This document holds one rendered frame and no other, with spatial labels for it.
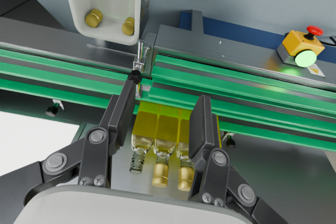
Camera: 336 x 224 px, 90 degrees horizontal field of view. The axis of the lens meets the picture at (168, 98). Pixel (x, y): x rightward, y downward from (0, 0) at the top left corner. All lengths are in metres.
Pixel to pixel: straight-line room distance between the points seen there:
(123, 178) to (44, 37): 0.49
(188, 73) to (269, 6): 0.45
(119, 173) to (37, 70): 0.36
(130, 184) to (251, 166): 0.42
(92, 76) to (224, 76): 0.37
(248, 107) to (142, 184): 0.37
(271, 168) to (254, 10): 0.58
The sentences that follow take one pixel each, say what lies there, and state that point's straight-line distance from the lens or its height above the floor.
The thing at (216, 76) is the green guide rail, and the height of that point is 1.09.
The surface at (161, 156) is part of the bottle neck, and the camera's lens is 0.42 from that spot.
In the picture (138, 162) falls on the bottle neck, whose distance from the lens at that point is 0.41.
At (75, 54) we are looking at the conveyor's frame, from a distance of 0.58.
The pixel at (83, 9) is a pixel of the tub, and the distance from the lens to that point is 0.56.
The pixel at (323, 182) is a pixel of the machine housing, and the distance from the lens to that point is 0.88.
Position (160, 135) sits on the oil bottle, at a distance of 0.43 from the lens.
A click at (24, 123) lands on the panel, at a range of 0.69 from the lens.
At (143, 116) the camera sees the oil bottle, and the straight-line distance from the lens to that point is 0.45.
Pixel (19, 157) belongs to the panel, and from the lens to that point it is 0.64.
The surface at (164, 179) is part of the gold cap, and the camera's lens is 0.41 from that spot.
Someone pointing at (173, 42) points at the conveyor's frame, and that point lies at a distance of 0.48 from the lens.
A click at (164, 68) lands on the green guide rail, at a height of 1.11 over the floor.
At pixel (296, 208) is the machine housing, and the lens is 0.76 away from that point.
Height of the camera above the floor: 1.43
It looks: 41 degrees down
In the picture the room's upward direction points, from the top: 172 degrees counter-clockwise
